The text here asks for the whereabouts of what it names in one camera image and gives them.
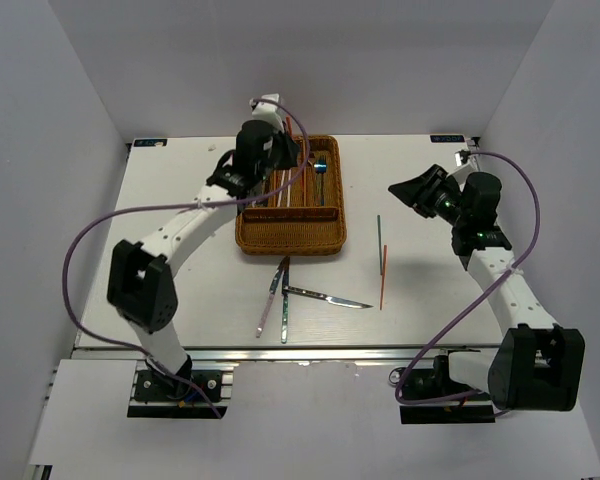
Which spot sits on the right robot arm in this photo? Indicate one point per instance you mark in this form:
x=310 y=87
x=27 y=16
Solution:
x=538 y=364

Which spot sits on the long orange chopstick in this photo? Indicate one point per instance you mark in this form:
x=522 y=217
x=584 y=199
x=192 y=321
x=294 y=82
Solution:
x=276 y=178

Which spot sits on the blue table label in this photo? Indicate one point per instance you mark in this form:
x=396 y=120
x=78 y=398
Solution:
x=149 y=142
x=447 y=138

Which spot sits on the short orange chopstick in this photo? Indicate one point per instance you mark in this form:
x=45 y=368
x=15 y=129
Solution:
x=383 y=276

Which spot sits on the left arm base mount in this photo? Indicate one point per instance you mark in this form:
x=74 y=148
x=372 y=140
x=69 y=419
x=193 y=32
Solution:
x=154 y=395

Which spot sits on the pink handled knife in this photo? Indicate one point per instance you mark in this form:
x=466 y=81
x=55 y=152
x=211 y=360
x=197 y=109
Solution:
x=280 y=270

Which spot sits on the aluminium table rail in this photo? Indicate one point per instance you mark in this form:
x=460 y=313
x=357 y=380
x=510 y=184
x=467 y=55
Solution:
x=271 y=354

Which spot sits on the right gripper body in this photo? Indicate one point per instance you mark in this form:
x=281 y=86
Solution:
x=441 y=199

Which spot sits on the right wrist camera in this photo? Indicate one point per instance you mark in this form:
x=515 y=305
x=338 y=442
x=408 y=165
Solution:
x=465 y=161

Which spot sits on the teal chopstick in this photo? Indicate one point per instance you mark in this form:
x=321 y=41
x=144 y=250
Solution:
x=380 y=243

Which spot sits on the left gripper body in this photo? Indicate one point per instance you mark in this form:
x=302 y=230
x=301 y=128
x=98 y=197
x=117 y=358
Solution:
x=281 y=156

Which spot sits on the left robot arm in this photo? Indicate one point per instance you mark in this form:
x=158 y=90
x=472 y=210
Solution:
x=141 y=284

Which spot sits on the blue fork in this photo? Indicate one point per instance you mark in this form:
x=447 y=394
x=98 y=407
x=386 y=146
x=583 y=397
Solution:
x=320 y=169

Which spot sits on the dark handled knife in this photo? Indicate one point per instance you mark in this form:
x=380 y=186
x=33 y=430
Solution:
x=333 y=300

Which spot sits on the left blue table label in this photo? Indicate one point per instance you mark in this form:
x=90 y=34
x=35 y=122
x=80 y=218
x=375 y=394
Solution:
x=149 y=142

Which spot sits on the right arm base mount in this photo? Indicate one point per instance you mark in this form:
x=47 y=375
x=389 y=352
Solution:
x=440 y=400

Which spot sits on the wicker cutlery tray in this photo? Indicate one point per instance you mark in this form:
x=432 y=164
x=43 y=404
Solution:
x=299 y=231

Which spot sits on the green handled knife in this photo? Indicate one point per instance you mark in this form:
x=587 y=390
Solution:
x=285 y=301

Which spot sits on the right blue table label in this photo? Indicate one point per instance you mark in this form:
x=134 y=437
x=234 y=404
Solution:
x=447 y=138

